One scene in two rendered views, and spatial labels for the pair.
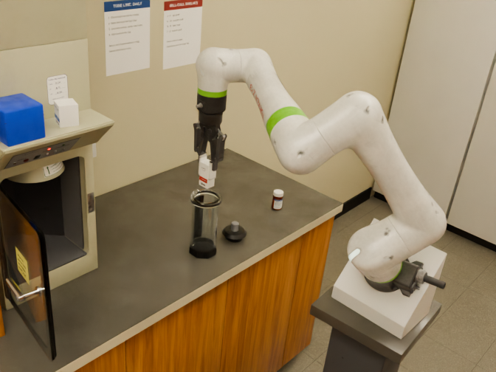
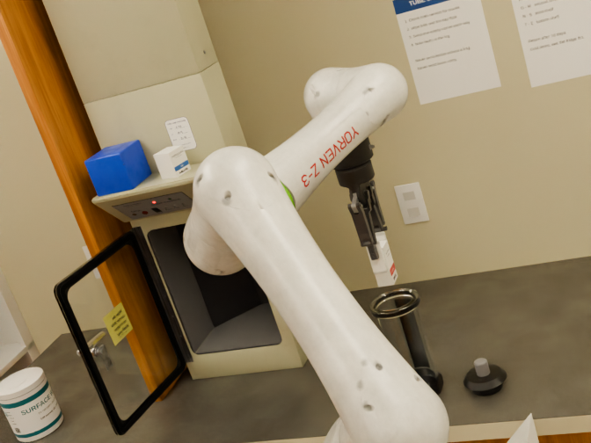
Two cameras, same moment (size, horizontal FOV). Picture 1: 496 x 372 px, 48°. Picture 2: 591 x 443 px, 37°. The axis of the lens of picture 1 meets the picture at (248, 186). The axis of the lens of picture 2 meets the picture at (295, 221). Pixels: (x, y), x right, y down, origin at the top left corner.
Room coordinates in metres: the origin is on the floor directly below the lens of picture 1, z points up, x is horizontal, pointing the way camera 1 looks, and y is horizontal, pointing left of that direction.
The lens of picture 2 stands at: (1.07, -1.48, 1.97)
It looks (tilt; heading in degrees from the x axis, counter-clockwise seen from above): 18 degrees down; 75
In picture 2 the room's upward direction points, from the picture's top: 18 degrees counter-clockwise
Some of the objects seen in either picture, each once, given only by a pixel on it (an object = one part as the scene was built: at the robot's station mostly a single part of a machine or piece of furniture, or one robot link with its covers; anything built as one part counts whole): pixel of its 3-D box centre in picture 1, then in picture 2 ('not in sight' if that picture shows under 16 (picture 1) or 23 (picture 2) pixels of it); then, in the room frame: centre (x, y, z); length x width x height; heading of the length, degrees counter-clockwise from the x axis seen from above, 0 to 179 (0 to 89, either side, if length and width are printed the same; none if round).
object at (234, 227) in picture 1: (234, 230); (484, 374); (1.77, 0.03, 0.97); 0.09 x 0.09 x 0.07
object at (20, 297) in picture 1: (22, 287); not in sight; (1.07, 0.53, 1.20); 0.10 x 0.05 x 0.03; 43
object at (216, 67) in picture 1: (215, 70); (336, 103); (1.67, 0.13, 1.61); 0.13 x 0.11 x 0.14; 110
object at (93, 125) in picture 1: (52, 145); (166, 198); (1.35, 0.53, 1.46); 0.32 x 0.12 x 0.10; 141
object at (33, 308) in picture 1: (23, 271); (125, 330); (1.14, 0.55, 1.19); 0.30 x 0.01 x 0.40; 43
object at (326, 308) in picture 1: (376, 308); not in sight; (1.47, -0.47, 0.92); 0.32 x 0.32 x 0.04; 54
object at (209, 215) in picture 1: (204, 223); (406, 344); (1.66, 0.14, 1.06); 0.11 x 0.11 x 0.21
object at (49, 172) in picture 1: (32, 160); not in sight; (1.46, 0.64, 1.34); 0.18 x 0.18 x 0.05
